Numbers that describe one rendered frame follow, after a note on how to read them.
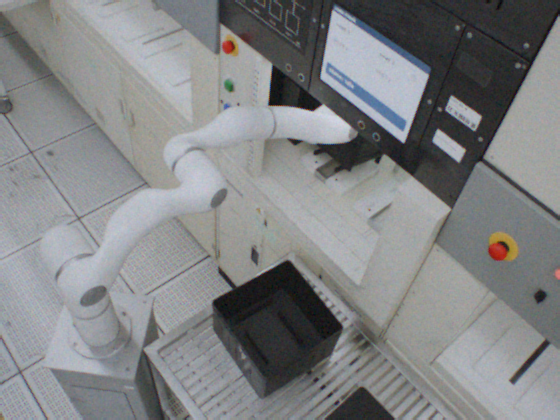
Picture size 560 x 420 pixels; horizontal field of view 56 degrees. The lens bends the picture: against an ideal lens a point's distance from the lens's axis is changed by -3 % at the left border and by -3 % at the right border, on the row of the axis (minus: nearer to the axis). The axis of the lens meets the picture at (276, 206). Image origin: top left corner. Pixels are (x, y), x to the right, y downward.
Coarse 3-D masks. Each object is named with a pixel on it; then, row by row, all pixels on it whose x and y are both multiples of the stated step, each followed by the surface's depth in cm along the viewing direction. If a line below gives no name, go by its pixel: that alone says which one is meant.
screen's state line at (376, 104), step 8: (328, 64) 129; (328, 72) 130; (336, 72) 128; (336, 80) 129; (344, 80) 127; (352, 80) 125; (352, 88) 126; (360, 88) 124; (360, 96) 125; (368, 96) 123; (368, 104) 125; (376, 104) 123; (384, 104) 120; (384, 112) 122; (392, 112) 120; (392, 120) 121; (400, 120) 119; (400, 128) 120
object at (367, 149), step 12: (312, 144) 189; (324, 144) 185; (336, 144) 181; (348, 144) 177; (360, 144) 173; (372, 144) 178; (336, 156) 182; (348, 156) 178; (360, 156) 178; (372, 156) 185; (336, 168) 185; (348, 168) 180
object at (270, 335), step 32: (256, 288) 164; (288, 288) 173; (224, 320) 149; (256, 320) 168; (288, 320) 167; (320, 320) 162; (256, 352) 161; (288, 352) 162; (320, 352) 154; (256, 384) 149
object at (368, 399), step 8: (360, 392) 146; (368, 392) 147; (344, 400) 145; (352, 400) 145; (360, 400) 145; (368, 400) 145; (376, 400) 145; (336, 408) 143; (344, 408) 143; (352, 408) 143; (360, 408) 144; (368, 408) 144; (376, 408) 144; (384, 408) 144; (328, 416) 142; (336, 416) 142; (344, 416) 142; (352, 416) 142; (360, 416) 142; (368, 416) 142; (376, 416) 143; (384, 416) 143; (392, 416) 143
